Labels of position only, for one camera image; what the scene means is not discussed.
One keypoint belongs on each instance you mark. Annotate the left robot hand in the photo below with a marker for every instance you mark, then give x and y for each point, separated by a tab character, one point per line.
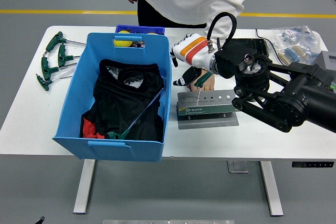
40	220

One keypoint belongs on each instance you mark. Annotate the person's left hand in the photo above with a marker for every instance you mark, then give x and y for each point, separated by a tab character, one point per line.
208	83

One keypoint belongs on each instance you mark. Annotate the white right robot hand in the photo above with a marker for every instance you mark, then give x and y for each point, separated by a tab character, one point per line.
195	51

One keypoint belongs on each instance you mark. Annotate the grey metal hex key stand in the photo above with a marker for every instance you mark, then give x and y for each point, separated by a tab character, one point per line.
207	110

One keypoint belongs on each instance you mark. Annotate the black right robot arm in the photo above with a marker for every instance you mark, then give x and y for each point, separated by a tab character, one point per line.
302	98

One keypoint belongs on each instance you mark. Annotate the person's left forearm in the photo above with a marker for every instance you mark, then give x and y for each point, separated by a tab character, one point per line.
228	6

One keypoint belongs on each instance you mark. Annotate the light blue storage box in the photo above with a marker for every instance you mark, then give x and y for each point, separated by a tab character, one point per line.
78	95

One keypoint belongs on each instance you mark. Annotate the grey box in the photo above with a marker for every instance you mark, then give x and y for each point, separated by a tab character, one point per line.
325	57

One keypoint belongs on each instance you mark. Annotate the dark blue plastic bin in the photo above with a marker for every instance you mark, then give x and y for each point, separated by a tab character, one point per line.
141	28

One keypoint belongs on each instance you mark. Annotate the white table leg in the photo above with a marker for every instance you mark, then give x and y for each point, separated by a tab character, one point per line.
84	187
271	187

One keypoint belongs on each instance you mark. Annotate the large yellow ball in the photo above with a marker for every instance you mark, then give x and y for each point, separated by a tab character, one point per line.
122	43

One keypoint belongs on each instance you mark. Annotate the black plastic tray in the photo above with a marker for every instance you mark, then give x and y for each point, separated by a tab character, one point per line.
263	44

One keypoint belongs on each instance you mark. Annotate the tan resistor strip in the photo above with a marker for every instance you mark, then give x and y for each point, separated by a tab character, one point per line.
291	53

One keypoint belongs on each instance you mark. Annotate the small metal floor plate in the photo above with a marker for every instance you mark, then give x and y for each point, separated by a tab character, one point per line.
237	166

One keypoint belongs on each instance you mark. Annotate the black garment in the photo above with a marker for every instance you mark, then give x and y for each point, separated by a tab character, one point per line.
118	103

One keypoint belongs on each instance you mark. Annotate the clear bag of blue resistors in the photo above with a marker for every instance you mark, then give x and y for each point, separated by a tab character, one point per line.
296	36

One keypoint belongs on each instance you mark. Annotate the red cloth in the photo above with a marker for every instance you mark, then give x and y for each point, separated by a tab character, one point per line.
88	129

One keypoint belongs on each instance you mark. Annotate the black table control panel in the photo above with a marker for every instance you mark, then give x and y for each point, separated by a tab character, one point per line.
312	164

